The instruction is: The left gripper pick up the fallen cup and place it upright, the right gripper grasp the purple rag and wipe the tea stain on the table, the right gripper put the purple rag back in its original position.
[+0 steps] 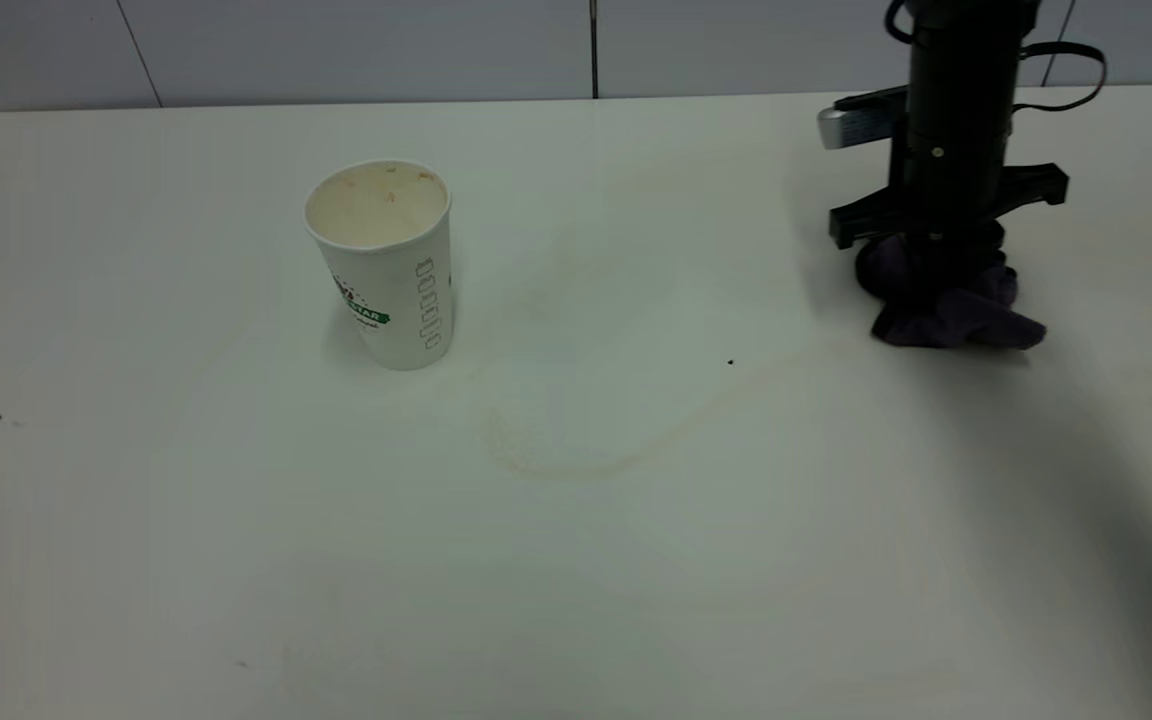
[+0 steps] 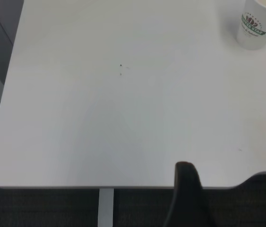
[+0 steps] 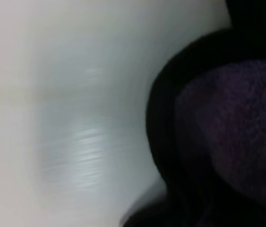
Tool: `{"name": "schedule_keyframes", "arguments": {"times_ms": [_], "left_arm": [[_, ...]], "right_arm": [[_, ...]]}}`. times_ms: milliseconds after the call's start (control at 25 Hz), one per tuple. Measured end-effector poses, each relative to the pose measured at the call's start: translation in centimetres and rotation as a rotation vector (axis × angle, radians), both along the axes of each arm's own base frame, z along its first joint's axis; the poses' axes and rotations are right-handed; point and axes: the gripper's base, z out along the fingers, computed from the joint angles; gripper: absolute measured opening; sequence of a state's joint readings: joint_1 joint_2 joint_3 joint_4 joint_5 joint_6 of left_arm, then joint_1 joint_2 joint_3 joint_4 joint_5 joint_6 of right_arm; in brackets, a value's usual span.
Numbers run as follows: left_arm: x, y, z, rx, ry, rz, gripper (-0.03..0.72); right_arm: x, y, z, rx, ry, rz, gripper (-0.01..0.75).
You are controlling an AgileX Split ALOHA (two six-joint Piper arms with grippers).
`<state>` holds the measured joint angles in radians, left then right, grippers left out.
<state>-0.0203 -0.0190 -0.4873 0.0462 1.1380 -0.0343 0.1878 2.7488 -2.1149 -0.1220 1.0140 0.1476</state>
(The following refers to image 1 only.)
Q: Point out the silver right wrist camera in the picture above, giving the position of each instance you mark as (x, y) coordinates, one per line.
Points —
(856, 122)

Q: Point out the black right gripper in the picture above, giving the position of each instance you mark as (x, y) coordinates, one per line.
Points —
(956, 140)

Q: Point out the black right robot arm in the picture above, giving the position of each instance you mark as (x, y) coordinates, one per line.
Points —
(976, 14)

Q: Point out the white paper coffee cup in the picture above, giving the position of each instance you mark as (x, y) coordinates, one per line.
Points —
(386, 290)

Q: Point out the purple microfiber cloth black trim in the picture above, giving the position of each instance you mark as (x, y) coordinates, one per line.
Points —
(956, 315)

